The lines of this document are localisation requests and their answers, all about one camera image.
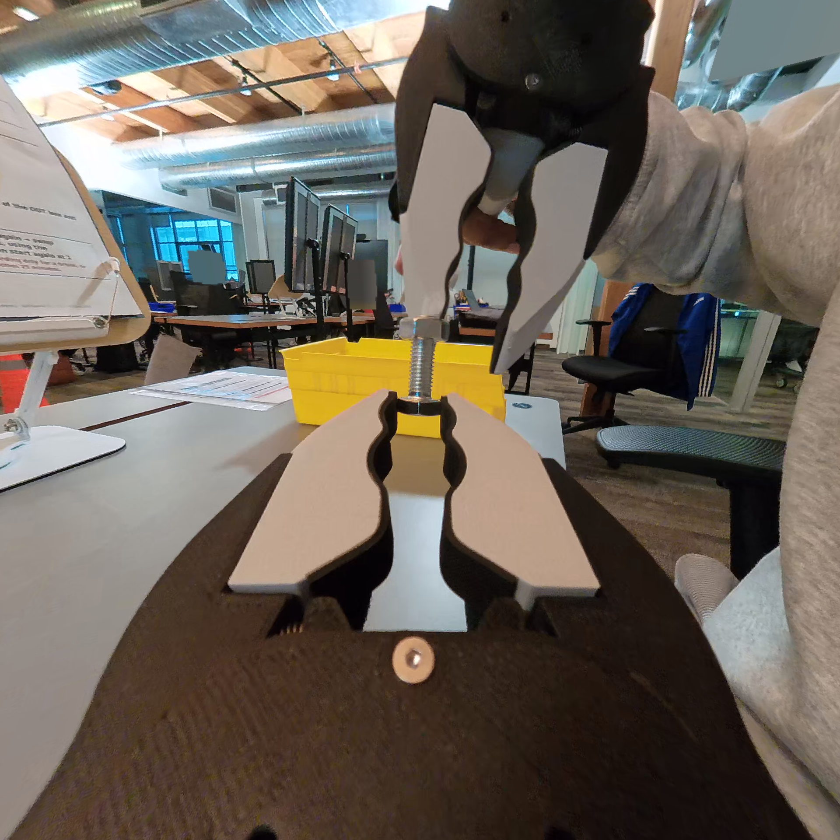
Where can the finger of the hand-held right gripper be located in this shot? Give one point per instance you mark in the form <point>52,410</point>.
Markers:
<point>439,197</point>
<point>558,236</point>

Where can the tan board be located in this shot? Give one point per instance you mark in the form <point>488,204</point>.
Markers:
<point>169,359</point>

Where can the printed instruction sheet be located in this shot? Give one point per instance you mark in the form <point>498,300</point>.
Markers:
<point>39,216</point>

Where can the grey hanging panel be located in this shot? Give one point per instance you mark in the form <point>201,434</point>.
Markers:
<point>774,39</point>

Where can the small black monitor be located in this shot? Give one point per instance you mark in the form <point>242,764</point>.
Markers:
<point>261,275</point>

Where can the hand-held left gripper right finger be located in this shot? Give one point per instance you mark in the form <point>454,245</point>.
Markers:
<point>518,505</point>

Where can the person's right hand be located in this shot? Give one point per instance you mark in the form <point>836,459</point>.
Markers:
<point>489,233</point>

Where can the grey desk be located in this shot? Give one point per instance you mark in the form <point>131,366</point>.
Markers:
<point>131,525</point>

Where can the silver hex nut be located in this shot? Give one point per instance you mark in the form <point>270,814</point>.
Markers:
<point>423,328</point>

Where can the orange traffic cone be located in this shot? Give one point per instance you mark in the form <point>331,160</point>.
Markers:
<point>23,384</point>

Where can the yellow plastic bin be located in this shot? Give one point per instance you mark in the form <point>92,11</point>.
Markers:
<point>341,387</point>

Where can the person's right forearm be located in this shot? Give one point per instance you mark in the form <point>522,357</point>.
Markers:
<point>715,203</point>

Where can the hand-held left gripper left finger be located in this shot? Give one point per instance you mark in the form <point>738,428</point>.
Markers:
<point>315,499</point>

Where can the large silver ceiling duct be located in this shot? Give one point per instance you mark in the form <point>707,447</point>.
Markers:
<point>131,33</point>

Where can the black computer monitor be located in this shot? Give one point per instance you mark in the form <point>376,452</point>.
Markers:
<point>338,249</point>
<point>302,236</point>

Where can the blue striped jacket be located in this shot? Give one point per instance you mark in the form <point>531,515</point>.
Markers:
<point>695,341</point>

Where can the silver round ceiling duct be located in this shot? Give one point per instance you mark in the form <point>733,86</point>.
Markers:
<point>262,138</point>
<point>275,174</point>

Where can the black mesh chair armrest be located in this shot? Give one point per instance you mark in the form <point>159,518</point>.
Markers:
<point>695,453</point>

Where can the black office chair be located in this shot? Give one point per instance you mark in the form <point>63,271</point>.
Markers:
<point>617,374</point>

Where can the silver threaded bolt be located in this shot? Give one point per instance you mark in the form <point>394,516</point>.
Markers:
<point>422,371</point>

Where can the laminated paper sheet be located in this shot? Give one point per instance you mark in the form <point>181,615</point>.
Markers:
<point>216,387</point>

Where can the white document stand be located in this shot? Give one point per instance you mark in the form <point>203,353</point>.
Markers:
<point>65,446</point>

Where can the wooden office table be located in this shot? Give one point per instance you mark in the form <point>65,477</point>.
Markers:
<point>262,321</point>

